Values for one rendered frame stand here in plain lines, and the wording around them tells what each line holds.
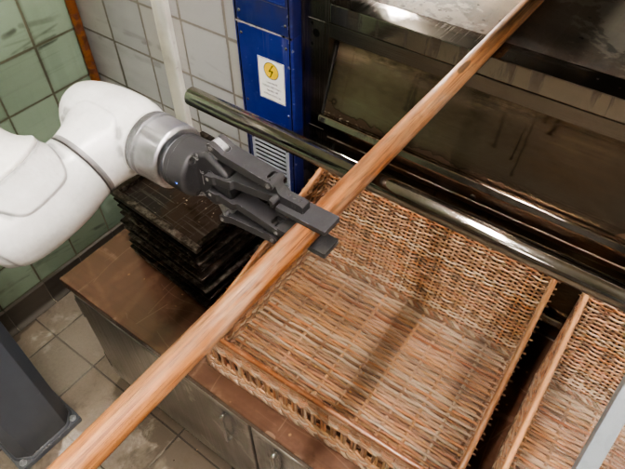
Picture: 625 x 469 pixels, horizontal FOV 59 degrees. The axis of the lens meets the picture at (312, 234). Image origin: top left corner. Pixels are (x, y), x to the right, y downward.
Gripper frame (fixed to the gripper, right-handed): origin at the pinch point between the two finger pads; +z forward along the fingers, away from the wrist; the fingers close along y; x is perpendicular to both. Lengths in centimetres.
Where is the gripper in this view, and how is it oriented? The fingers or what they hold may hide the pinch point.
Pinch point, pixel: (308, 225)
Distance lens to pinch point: 63.8
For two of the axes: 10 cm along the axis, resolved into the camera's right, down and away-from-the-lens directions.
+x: -5.9, 6.0, -5.4
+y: 0.0, 6.7, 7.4
